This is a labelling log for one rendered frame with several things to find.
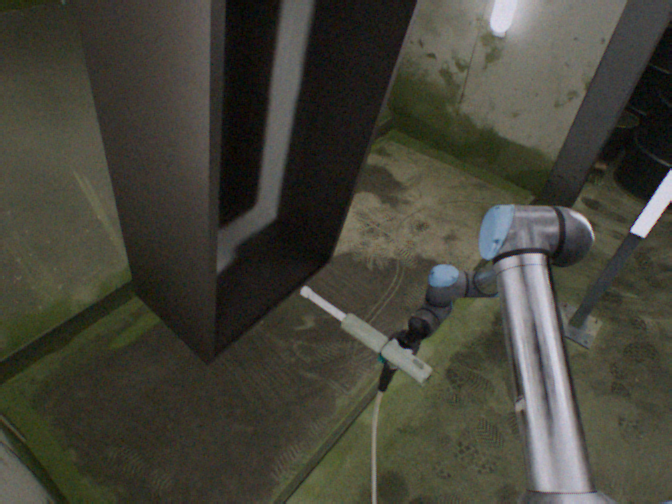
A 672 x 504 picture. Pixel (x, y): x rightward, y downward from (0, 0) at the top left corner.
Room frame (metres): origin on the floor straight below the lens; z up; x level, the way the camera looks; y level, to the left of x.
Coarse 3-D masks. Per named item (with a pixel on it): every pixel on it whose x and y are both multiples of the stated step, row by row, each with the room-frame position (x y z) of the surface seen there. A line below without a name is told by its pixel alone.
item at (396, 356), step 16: (304, 288) 0.99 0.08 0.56; (320, 304) 0.94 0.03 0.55; (352, 320) 0.88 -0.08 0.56; (352, 336) 0.85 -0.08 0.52; (368, 336) 0.82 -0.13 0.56; (384, 336) 0.83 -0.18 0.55; (384, 352) 0.78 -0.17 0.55; (400, 352) 0.77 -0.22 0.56; (384, 368) 0.77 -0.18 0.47; (400, 368) 0.74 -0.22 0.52; (416, 368) 0.72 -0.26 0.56; (384, 384) 0.76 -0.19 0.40
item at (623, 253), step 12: (624, 240) 1.36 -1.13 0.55; (636, 240) 1.34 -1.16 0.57; (624, 252) 1.35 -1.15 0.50; (612, 264) 1.35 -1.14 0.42; (624, 264) 1.33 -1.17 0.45; (600, 276) 1.36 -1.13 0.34; (612, 276) 1.34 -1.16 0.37; (600, 288) 1.34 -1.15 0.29; (588, 300) 1.35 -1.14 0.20; (576, 312) 1.36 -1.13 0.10; (588, 312) 1.34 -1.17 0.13; (576, 324) 1.34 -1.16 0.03
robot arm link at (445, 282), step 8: (432, 272) 1.05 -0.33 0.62; (440, 272) 1.05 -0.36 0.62; (448, 272) 1.05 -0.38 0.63; (456, 272) 1.05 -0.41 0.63; (432, 280) 1.03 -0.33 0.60; (440, 280) 1.01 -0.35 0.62; (448, 280) 1.01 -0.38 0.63; (456, 280) 1.03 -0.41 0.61; (464, 280) 1.03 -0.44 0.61; (432, 288) 1.02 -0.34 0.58; (440, 288) 1.01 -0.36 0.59; (448, 288) 1.01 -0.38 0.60; (456, 288) 1.01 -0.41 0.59; (464, 288) 1.01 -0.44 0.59; (432, 296) 1.01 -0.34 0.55; (440, 296) 1.00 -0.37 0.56; (448, 296) 1.00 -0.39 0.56; (456, 296) 1.01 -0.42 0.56; (432, 304) 1.00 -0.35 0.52; (440, 304) 0.99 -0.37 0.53; (448, 304) 1.00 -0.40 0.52
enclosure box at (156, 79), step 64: (128, 0) 0.73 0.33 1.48; (192, 0) 0.64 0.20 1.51; (256, 0) 1.21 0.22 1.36; (320, 0) 1.29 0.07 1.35; (384, 0) 1.17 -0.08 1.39; (128, 64) 0.76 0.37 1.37; (192, 64) 0.65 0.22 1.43; (256, 64) 1.25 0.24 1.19; (320, 64) 1.28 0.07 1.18; (384, 64) 1.16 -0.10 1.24; (128, 128) 0.79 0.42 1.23; (192, 128) 0.67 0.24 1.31; (256, 128) 1.29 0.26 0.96; (320, 128) 1.27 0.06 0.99; (128, 192) 0.84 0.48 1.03; (192, 192) 0.69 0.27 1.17; (256, 192) 1.36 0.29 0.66; (320, 192) 1.27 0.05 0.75; (128, 256) 0.91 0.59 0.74; (192, 256) 0.71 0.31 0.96; (256, 256) 1.19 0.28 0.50; (320, 256) 1.24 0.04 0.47; (192, 320) 0.76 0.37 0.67; (256, 320) 0.92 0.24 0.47
